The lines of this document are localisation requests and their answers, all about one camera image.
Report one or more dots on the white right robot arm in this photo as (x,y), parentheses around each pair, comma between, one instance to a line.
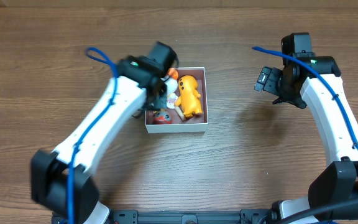
(313,82)

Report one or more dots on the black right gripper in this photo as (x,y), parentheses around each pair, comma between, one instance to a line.
(286,97)

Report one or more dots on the white plush duck toy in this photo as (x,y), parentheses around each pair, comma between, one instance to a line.
(171,81)

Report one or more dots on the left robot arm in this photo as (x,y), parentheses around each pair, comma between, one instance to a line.
(62,179)

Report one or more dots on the orange dog figurine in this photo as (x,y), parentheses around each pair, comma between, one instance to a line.
(189,99)

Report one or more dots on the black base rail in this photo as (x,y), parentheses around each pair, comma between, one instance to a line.
(244,216)

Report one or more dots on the small wooden rattle drum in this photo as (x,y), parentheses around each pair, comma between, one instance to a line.
(171,100)

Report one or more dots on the red round face ball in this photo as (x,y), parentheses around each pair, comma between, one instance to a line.
(162,117)

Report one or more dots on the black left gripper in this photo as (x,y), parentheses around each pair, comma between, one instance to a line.
(158,98)

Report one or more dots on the white box pink inside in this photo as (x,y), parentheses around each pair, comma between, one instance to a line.
(197,123)

